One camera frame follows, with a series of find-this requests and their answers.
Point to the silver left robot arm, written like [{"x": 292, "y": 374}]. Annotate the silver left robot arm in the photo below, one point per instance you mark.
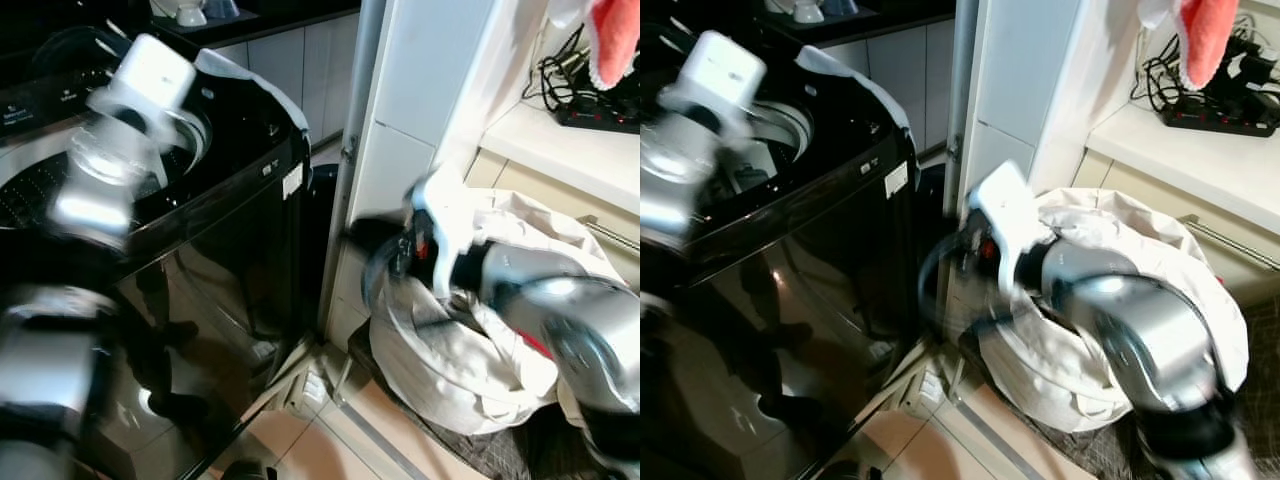
[
  {"x": 670, "y": 190},
  {"x": 90, "y": 200}
]

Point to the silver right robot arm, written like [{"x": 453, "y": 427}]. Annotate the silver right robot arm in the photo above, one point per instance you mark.
[
  {"x": 570, "y": 320},
  {"x": 1150, "y": 330}
]

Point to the black top-load washing machine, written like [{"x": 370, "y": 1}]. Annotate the black top-load washing machine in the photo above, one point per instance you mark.
[
  {"x": 230, "y": 270},
  {"x": 830, "y": 280}
]

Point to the white washer label sticker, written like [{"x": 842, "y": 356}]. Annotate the white washer label sticker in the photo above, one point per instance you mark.
[
  {"x": 896, "y": 179},
  {"x": 292, "y": 181}
]

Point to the white fabric laundry bag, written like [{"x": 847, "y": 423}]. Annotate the white fabric laundry bag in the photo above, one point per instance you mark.
[
  {"x": 450, "y": 370},
  {"x": 1050, "y": 380}
]

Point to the grey vertical pipe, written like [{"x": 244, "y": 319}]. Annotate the grey vertical pipe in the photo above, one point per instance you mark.
[
  {"x": 355, "y": 100},
  {"x": 962, "y": 70}
]

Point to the white tall cabinet panel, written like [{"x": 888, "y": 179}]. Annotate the white tall cabinet panel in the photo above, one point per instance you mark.
[
  {"x": 1030, "y": 80},
  {"x": 430, "y": 90}
]

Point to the beige drawer cabinet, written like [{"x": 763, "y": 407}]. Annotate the beige drawer cabinet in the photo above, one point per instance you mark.
[
  {"x": 1200, "y": 190},
  {"x": 580, "y": 205}
]

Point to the black power strip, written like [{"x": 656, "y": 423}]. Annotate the black power strip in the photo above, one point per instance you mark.
[
  {"x": 600, "y": 115},
  {"x": 1220, "y": 115}
]

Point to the white cup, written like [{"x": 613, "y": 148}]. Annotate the white cup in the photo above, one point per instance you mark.
[
  {"x": 190, "y": 12},
  {"x": 806, "y": 10}
]

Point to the red hanging cloth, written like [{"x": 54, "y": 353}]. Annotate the red hanging cloth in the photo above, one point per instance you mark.
[
  {"x": 615, "y": 40},
  {"x": 1205, "y": 40}
]

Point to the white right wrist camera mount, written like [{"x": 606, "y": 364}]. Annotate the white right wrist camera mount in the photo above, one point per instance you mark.
[
  {"x": 1010, "y": 215},
  {"x": 445, "y": 215}
]

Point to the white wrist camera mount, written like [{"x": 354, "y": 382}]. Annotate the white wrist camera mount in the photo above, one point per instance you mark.
[
  {"x": 715, "y": 70},
  {"x": 445, "y": 215},
  {"x": 1010, "y": 215},
  {"x": 150, "y": 75}
]

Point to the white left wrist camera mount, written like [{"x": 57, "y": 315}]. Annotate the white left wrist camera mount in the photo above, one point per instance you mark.
[
  {"x": 715, "y": 70},
  {"x": 150, "y": 75}
]

